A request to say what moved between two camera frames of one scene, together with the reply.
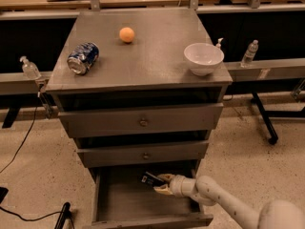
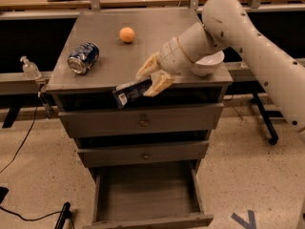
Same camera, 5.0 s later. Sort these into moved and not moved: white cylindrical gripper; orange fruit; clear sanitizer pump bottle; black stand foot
Moved: white cylindrical gripper
Not moved: black stand foot; orange fruit; clear sanitizer pump bottle
